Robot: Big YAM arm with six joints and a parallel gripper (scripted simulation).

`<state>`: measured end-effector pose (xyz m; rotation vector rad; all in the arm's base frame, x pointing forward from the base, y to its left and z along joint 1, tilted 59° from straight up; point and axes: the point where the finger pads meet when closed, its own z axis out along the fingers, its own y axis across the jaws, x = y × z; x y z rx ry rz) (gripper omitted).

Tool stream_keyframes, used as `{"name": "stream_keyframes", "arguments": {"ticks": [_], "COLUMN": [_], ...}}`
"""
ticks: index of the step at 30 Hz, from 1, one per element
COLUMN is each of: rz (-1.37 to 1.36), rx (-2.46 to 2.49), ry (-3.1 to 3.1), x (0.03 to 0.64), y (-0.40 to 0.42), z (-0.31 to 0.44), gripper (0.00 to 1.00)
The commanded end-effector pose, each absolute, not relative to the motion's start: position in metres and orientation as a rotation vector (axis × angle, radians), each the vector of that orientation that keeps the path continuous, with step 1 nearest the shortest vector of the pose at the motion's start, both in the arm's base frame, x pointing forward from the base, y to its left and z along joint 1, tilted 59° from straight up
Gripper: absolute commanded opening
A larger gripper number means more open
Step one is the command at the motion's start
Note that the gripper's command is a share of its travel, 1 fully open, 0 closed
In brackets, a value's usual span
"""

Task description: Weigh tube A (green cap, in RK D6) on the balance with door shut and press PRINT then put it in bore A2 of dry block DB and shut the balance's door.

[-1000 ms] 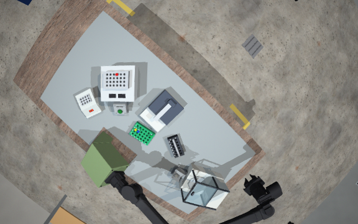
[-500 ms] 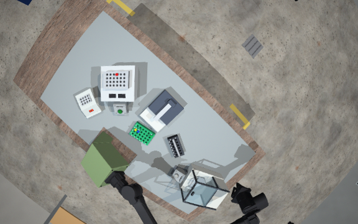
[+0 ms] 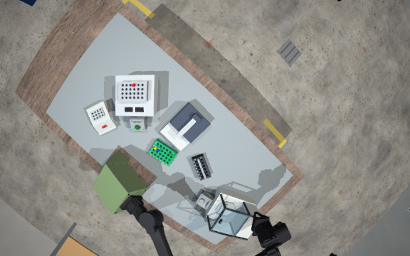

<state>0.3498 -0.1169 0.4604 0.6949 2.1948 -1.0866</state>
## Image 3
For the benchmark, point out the green tube rack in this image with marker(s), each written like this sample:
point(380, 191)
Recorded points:
point(165, 151)

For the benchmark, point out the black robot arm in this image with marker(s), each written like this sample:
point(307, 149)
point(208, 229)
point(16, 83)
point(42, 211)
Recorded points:
point(152, 218)

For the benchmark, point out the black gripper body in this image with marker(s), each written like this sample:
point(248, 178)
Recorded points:
point(257, 226)

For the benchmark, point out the white dry block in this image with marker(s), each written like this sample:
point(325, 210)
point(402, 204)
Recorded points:
point(106, 122)

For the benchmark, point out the grey bench mat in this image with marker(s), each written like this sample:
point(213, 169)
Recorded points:
point(237, 160)

